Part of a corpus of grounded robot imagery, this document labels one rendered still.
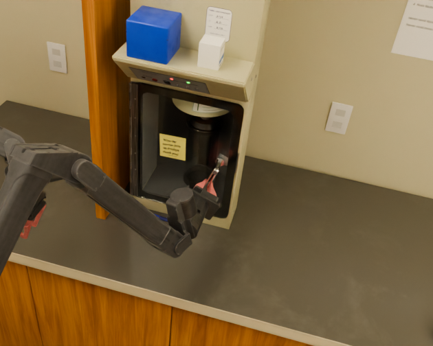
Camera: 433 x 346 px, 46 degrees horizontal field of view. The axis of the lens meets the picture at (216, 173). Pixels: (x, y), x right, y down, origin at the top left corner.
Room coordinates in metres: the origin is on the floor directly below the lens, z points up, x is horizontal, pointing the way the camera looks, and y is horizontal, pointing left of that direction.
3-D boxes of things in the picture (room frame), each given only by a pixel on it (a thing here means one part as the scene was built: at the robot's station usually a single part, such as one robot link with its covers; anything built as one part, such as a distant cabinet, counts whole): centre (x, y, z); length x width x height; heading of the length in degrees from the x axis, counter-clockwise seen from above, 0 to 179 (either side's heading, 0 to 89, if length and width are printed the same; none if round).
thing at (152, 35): (1.12, 0.18, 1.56); 0.10 x 0.10 x 0.09; 80
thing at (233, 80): (1.11, 0.11, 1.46); 0.32 x 0.11 x 0.10; 80
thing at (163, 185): (1.16, 0.10, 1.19); 0.30 x 0.01 x 0.40; 80
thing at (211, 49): (1.10, 0.05, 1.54); 0.05 x 0.05 x 0.06; 81
